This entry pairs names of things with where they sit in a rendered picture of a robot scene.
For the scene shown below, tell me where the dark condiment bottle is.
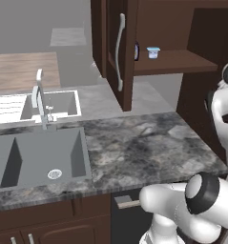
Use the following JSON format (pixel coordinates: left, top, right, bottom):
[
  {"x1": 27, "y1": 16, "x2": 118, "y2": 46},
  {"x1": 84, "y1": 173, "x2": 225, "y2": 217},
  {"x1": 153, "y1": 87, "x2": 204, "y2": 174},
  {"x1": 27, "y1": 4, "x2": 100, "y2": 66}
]
[{"x1": 134, "y1": 41, "x2": 140, "y2": 62}]

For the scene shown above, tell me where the wooden dining table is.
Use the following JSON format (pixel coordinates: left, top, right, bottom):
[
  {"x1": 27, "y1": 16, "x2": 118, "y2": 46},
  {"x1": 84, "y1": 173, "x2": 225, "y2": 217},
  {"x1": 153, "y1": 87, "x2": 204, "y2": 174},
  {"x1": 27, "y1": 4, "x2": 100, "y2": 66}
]
[{"x1": 0, "y1": 51, "x2": 62, "y2": 95}]

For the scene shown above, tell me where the dark brown base cabinet door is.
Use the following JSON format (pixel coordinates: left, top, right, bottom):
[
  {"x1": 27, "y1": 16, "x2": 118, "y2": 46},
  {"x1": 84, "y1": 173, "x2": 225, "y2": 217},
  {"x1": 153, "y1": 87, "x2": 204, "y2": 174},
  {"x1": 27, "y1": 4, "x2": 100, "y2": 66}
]
[
  {"x1": 20, "y1": 214, "x2": 113, "y2": 244},
  {"x1": 0, "y1": 231, "x2": 25, "y2": 244}
]

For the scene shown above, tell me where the grey sink tap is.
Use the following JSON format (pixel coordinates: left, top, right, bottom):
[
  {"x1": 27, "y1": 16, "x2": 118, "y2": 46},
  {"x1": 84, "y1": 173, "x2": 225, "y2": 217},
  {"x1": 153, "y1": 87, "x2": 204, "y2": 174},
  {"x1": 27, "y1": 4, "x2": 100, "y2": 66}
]
[{"x1": 31, "y1": 68, "x2": 58, "y2": 132}]

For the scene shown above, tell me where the white cup with blue lid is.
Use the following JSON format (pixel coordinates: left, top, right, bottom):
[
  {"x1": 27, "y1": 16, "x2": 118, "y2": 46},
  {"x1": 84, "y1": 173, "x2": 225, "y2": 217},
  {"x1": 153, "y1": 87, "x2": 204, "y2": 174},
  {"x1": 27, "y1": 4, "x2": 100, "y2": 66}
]
[{"x1": 146, "y1": 47, "x2": 161, "y2": 60}]

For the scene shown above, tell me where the grey kitchen sink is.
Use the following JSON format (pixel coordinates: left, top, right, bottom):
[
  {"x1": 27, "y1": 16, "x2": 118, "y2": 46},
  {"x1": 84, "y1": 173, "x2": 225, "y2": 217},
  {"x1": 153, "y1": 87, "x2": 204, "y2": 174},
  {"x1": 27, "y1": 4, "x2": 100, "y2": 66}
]
[{"x1": 0, "y1": 127, "x2": 93, "y2": 193}]

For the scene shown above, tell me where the black dishwasher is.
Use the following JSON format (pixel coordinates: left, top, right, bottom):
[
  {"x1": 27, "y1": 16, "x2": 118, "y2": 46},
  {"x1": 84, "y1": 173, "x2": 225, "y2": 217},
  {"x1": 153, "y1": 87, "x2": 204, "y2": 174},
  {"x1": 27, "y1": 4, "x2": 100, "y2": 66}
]
[{"x1": 111, "y1": 188, "x2": 154, "y2": 244}]

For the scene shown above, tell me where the grey curved cabinet door handle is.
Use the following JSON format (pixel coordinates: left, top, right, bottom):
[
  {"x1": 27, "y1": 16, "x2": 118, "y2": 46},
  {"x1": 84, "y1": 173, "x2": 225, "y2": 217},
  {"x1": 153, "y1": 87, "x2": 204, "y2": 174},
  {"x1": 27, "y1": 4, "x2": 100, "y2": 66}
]
[{"x1": 114, "y1": 12, "x2": 126, "y2": 92}]

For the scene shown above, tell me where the grey dishwasher handle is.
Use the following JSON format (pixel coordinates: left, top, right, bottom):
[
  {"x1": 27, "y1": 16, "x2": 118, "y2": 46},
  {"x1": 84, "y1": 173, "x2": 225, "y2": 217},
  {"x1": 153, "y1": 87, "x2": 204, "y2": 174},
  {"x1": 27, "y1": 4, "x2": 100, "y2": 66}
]
[{"x1": 114, "y1": 194, "x2": 142, "y2": 210}]

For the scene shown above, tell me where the dark brown wall cabinet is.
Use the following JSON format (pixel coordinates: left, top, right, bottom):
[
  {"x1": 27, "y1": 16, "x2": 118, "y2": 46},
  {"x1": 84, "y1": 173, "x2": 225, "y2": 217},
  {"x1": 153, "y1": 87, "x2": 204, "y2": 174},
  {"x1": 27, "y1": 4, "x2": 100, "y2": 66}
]
[{"x1": 90, "y1": 0, "x2": 228, "y2": 162}]

